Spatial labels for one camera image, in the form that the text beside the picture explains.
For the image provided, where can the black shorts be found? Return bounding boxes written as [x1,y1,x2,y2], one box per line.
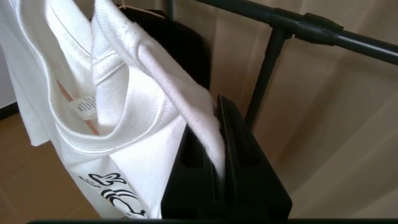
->
[119,6,213,91]

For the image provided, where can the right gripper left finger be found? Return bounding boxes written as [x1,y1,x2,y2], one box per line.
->
[160,124,219,220]

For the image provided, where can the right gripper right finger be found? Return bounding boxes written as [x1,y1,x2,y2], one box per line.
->
[216,95,294,220]

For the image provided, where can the black clothes rack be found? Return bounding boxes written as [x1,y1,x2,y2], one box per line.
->
[167,0,398,129]

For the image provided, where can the beige curtain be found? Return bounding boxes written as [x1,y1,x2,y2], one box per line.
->
[74,0,398,220]

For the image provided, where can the white garment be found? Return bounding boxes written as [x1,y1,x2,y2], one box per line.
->
[0,0,226,220]

